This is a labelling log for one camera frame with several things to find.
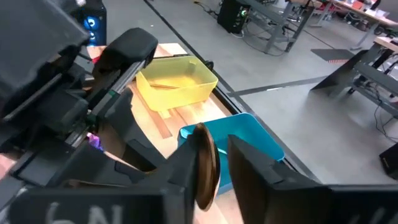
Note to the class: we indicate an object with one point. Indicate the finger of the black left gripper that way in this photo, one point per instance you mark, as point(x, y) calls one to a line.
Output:
point(129, 124)
point(93, 171)

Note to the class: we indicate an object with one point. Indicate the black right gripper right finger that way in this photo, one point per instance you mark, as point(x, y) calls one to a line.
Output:
point(258, 186)

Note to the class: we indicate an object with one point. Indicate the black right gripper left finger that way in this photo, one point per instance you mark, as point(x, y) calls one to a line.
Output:
point(180, 180)

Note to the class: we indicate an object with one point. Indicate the iridescent rainbow spoon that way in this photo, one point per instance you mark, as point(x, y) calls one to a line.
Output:
point(94, 141)

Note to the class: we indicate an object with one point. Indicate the yellow plastic bin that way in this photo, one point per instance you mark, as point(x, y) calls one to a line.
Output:
point(174, 99)

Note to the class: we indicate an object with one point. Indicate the blue plastic bin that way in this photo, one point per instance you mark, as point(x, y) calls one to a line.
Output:
point(248, 133)

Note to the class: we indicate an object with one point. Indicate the computer with blue light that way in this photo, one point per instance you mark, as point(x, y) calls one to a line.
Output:
point(91, 26)

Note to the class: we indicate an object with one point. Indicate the large black computer tower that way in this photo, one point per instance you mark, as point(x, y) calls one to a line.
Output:
point(390, 161)

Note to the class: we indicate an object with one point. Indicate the black computer with green light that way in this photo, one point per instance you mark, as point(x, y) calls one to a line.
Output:
point(231, 15)

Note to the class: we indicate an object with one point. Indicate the grey-legged wooden desk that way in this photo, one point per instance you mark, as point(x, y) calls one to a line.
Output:
point(373, 74)

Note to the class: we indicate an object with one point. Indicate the light wooden desk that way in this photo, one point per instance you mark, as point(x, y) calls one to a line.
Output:
point(357, 12)

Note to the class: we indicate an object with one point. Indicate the black aluminium table frame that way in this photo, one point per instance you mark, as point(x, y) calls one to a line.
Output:
point(300, 166)

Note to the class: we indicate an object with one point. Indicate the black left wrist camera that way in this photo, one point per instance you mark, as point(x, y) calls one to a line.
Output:
point(37, 37)

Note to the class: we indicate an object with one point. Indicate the black frame clamp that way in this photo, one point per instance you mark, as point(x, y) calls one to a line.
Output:
point(210, 64)

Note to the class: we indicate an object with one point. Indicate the grey metal desk frame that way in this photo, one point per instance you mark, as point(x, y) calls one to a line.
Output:
point(276, 31)

